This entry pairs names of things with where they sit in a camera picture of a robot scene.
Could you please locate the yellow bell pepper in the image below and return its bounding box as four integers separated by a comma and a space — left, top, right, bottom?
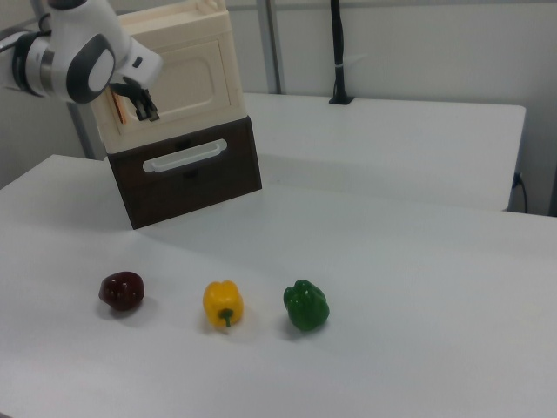
202, 279, 245, 329

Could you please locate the green bell pepper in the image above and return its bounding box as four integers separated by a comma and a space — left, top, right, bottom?
283, 279, 331, 333

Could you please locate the dark wood drawer box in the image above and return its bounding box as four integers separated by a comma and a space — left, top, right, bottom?
106, 113, 264, 231

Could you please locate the dark red bell pepper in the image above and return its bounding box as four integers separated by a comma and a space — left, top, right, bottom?
97, 270, 147, 313

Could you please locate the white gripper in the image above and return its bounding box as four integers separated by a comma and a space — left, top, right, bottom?
109, 37, 165, 124

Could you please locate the thin orange object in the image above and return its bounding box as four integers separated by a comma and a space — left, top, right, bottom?
112, 90, 128, 126

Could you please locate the cream cabinet door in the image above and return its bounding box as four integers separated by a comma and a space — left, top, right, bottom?
113, 37, 234, 138

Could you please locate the cream plastic storage cabinet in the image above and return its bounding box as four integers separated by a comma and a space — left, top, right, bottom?
92, 0, 250, 154

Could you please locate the black pole with clamp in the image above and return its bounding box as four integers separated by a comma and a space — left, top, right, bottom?
327, 0, 356, 106

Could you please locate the black power cable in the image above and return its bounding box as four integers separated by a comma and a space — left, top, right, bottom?
512, 171, 531, 216

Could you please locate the white drawer handle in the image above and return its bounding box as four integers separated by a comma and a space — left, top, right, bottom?
142, 138, 229, 174

